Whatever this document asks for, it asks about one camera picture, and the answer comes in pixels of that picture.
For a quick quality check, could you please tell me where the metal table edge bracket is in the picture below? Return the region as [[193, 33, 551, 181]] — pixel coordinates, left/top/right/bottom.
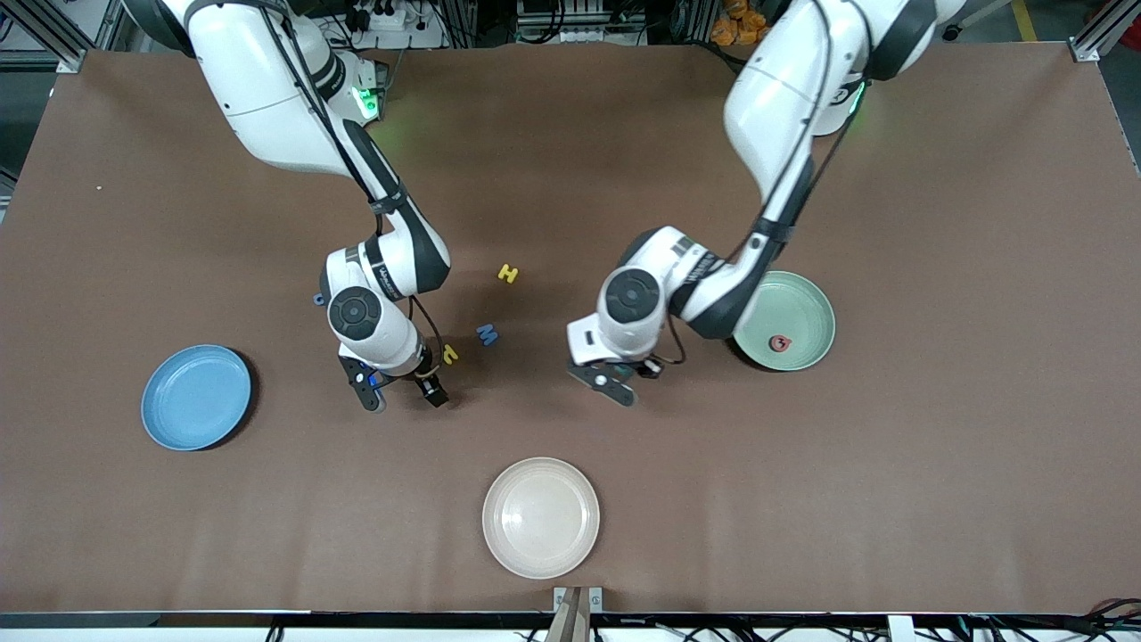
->
[[553, 585, 604, 642]]

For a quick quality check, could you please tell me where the aluminium frame profile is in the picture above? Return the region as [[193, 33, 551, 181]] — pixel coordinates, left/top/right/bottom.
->
[[1070, 0, 1141, 63], [13, 0, 90, 74]]

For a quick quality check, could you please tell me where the pale green round plate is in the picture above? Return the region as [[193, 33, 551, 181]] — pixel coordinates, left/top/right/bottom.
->
[[733, 270, 837, 373]]

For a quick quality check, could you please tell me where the white power strip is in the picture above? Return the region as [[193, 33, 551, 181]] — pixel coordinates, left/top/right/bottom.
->
[[343, 0, 447, 51]]

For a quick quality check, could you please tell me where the blue round plate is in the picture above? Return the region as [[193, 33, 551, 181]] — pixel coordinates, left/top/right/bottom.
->
[[141, 344, 253, 452]]

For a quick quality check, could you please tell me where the white equipment rack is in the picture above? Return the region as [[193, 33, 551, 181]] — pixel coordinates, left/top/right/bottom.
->
[[515, 0, 652, 45]]

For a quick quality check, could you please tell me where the beige round plate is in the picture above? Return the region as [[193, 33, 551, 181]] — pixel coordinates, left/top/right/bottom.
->
[[482, 457, 601, 580]]

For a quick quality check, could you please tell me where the table edge rail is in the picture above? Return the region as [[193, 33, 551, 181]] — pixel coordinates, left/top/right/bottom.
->
[[0, 610, 1141, 642]]

